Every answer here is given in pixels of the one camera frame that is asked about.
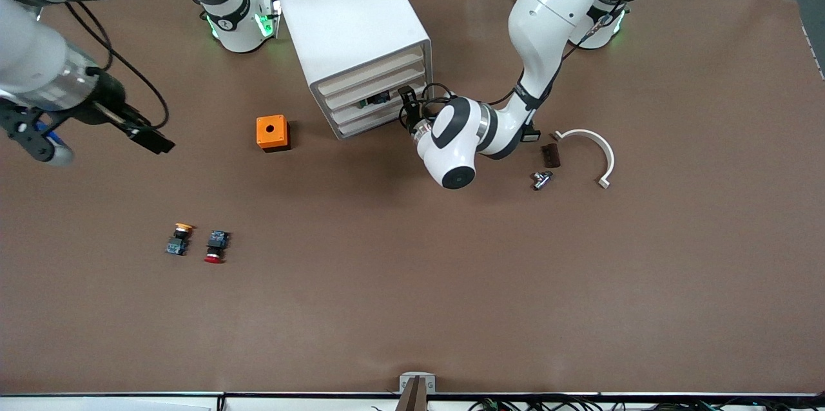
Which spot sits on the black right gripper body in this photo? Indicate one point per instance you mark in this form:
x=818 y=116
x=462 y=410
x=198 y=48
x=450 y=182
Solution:
x=108 y=105

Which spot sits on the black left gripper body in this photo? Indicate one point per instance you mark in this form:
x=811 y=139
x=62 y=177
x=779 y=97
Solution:
x=410 y=116

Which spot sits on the green mushroom push button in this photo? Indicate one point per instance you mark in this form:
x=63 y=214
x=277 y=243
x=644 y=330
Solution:
x=374 y=100

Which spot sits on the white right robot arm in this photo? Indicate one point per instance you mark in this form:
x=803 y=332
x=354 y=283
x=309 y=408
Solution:
x=32 y=44

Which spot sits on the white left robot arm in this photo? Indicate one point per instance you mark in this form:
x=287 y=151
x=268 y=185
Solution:
x=554 y=11

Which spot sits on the yellow mushroom push button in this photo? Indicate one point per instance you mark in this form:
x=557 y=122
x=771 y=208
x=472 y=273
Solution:
x=178 y=238

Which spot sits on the red mushroom push button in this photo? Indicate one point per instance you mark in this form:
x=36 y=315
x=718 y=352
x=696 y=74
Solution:
x=216 y=247

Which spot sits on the brown terminal block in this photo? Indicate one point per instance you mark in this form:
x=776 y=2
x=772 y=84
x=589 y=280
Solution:
x=551 y=155

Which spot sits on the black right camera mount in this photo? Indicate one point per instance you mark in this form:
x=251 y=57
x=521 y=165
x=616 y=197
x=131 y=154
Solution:
x=22 y=131

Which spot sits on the orange button enclosure box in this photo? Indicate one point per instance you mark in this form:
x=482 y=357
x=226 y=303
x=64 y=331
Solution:
x=271 y=131

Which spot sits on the black white rectangular switch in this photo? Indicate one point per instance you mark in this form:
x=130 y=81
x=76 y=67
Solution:
x=533 y=136

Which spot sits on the silver key switch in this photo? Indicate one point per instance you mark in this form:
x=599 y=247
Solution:
x=541 y=179

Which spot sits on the white curved plastic bracket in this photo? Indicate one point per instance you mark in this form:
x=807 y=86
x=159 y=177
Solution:
x=583 y=133

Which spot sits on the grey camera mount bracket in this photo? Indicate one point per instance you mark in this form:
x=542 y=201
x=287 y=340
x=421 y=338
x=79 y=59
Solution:
x=417 y=382

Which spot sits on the white table edge rail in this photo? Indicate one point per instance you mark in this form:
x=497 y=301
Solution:
x=129 y=403

